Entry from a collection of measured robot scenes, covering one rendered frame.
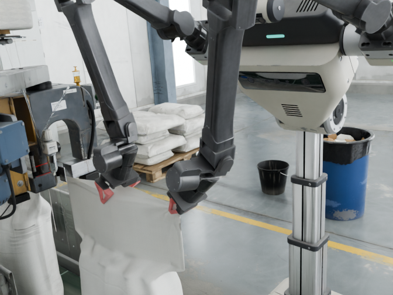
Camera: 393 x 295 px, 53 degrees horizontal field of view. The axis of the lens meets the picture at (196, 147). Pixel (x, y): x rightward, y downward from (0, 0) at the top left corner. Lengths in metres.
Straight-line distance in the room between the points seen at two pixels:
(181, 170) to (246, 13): 0.37
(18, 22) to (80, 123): 0.48
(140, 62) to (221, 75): 6.43
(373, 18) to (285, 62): 0.32
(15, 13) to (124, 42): 5.85
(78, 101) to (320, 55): 0.83
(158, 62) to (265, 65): 6.17
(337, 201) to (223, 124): 2.47
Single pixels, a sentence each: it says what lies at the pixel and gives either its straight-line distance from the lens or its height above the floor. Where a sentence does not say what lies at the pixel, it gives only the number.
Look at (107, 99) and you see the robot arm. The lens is 1.09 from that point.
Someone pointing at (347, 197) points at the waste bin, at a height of 0.20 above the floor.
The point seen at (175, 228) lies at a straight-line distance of 1.11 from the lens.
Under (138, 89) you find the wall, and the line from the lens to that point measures 7.16.
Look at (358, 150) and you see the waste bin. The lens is 3.13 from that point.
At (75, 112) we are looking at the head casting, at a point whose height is 1.25.
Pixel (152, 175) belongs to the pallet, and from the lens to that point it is 4.17.
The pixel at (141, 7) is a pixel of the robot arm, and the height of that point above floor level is 1.57.
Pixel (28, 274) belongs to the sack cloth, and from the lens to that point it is 1.86.
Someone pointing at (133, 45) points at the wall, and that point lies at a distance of 7.09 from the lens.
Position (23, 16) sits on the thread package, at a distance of 1.17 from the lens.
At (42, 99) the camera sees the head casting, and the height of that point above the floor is 1.31.
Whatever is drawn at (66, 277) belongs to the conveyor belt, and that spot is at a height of 0.38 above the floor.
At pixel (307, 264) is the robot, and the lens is 1.64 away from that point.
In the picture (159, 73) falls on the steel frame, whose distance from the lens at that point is 7.36.
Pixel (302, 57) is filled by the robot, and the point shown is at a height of 1.40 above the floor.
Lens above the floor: 1.49
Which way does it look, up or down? 16 degrees down
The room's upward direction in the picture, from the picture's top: 4 degrees counter-clockwise
